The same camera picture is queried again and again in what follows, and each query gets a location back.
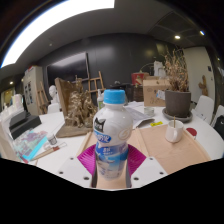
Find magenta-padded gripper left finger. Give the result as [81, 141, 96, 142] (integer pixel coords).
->
[56, 143, 98, 189]

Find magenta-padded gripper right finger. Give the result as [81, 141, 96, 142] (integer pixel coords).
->
[125, 143, 169, 189]

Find white blue-capped drink bottle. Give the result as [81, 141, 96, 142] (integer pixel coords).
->
[92, 88, 134, 181]

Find wooden paintbrushes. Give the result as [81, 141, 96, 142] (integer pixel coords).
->
[31, 141, 68, 162]

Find small paint jar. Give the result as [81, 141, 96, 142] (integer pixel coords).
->
[46, 133, 58, 146]

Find yellow tag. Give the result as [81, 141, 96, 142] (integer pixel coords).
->
[149, 121, 164, 128]

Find white mug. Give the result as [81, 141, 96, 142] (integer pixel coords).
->
[165, 119, 185, 144]

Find newspaper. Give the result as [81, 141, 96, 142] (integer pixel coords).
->
[124, 101, 156, 129]

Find golden brown relief sculpture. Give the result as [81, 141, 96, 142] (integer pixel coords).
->
[54, 77, 99, 138]

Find colourful painting sheet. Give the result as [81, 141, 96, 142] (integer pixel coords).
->
[13, 129, 49, 163]

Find flat round red coaster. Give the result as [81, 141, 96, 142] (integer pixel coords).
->
[185, 127, 198, 139]

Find white chair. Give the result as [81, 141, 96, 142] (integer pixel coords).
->
[210, 104, 224, 138]
[194, 94, 215, 125]
[46, 102, 63, 115]

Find white spray bottle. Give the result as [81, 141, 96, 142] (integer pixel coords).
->
[96, 89, 105, 111]

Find grey plant saucer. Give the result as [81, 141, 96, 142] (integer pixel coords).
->
[162, 107, 194, 124]

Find dried plant in grey pot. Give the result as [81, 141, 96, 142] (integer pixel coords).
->
[163, 48, 193, 118]

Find cardboard box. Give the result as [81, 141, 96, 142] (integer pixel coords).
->
[142, 76, 172, 108]

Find black box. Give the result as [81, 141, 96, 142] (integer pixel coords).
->
[8, 109, 43, 140]

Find white plaster bust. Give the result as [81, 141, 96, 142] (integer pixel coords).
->
[48, 84, 58, 104]

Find wooden easel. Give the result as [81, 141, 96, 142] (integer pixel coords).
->
[35, 81, 49, 114]
[87, 70, 106, 94]

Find red box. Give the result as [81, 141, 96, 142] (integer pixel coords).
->
[130, 71, 150, 86]

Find white notice board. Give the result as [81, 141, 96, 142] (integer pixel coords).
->
[22, 65, 46, 116]

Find white plaster statue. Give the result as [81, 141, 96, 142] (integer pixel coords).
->
[153, 60, 166, 78]

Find wooden figure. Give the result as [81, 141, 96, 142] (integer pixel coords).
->
[198, 74, 209, 97]

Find round ceiling spotlights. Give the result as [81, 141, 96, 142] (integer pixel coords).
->
[9, 30, 205, 85]

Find long ceiling light panel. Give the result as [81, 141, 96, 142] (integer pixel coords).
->
[0, 0, 116, 69]

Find black wall screen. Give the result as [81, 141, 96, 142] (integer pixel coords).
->
[45, 51, 90, 87]

